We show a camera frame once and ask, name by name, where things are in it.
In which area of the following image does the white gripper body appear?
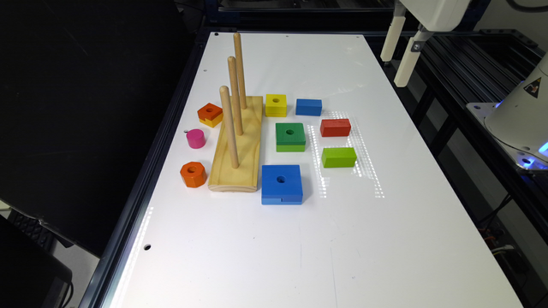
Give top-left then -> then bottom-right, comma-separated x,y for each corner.
400,0 -> 470,32

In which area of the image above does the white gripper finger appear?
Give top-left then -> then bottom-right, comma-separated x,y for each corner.
394,30 -> 433,87
380,16 -> 406,62

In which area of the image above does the yellow square block with hole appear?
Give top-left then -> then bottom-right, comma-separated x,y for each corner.
265,94 -> 287,117

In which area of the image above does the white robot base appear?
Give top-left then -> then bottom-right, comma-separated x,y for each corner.
467,57 -> 547,172

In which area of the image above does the red rectangular block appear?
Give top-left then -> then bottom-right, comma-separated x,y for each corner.
320,119 -> 352,137

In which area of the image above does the blue rectangular block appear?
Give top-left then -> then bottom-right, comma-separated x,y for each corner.
295,98 -> 323,116

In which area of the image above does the light green rectangular block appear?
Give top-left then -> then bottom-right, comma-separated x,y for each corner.
322,147 -> 357,168

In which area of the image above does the green square block with hole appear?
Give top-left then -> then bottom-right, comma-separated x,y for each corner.
276,123 -> 306,152

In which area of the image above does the large blue square block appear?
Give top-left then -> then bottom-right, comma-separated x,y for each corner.
261,165 -> 303,205

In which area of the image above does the orange and yellow hexagon block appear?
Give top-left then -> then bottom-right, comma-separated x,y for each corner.
197,103 -> 223,127

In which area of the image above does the pink cylinder block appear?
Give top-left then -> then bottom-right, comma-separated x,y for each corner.
186,129 -> 206,149

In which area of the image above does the orange octagon block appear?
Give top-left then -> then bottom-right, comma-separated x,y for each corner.
180,162 -> 206,188

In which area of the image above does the rear wooden peg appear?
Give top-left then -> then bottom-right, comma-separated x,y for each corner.
233,33 -> 247,110

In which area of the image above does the wooden peg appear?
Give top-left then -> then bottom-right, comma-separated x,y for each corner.
233,33 -> 247,110
228,56 -> 243,136
219,86 -> 239,169

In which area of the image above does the middle wooden peg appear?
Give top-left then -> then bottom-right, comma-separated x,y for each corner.
228,56 -> 243,136

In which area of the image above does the front wooden peg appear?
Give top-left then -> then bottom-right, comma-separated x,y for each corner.
219,86 -> 239,169

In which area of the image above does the wooden peg base board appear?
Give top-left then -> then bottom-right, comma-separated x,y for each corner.
208,96 -> 263,193

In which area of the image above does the black curtain panel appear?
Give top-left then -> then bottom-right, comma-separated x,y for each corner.
1,1 -> 193,255

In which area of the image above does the black aluminium table frame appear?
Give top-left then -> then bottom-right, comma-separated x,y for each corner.
81,25 -> 547,307

